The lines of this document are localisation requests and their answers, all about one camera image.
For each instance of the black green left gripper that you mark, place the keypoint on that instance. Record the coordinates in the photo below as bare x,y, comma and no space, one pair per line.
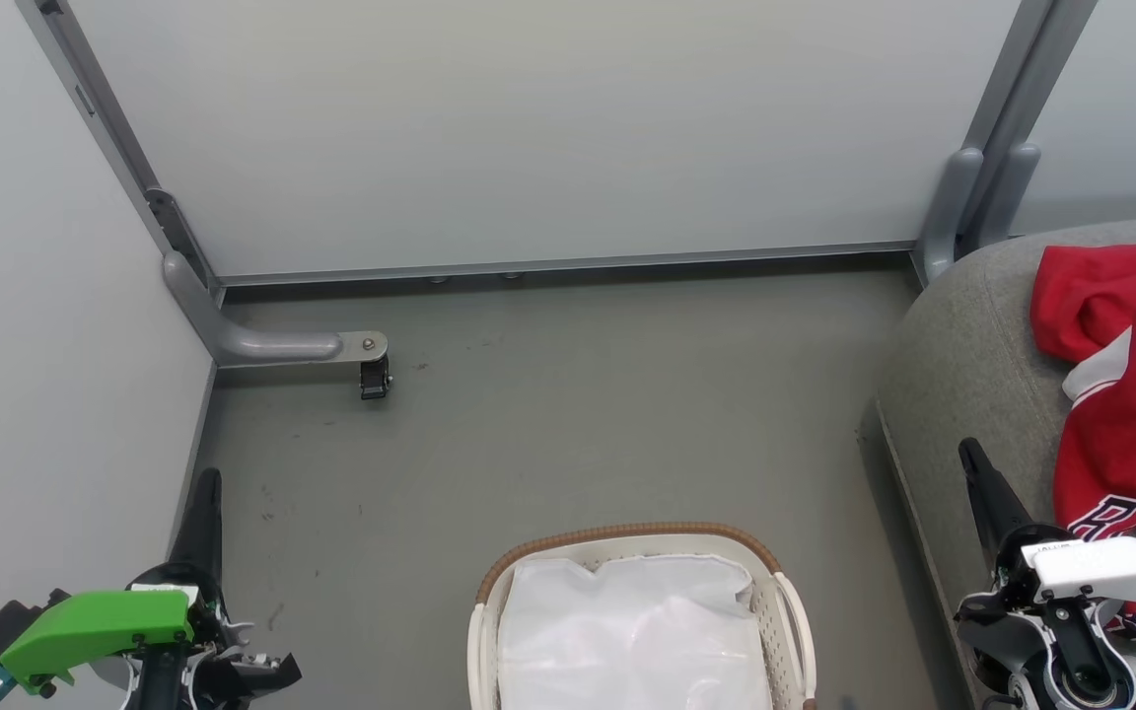
95,626

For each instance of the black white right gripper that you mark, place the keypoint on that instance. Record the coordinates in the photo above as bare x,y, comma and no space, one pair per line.
1110,572

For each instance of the plain red garment white trim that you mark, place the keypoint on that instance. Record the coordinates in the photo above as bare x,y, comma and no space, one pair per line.
1091,296

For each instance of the white laundry basket brown rim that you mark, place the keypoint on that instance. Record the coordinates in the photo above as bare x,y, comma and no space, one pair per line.
795,631

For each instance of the white plastic basket liner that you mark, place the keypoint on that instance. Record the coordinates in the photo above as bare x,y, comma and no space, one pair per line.
627,631

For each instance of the grey fabric sofa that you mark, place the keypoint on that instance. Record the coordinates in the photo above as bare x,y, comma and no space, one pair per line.
972,375

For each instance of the grey partition foot bar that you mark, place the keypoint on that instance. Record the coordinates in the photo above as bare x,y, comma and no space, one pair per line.
272,345

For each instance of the black caster wheel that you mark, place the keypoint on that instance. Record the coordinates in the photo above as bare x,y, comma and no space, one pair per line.
376,380

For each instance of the wide grey partition post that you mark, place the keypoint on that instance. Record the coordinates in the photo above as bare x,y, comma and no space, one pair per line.
1002,148

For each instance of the grey partition bottom rail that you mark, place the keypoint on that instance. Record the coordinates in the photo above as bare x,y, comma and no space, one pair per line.
578,264

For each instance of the thin grey partition post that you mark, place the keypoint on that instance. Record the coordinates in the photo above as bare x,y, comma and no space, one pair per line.
105,128

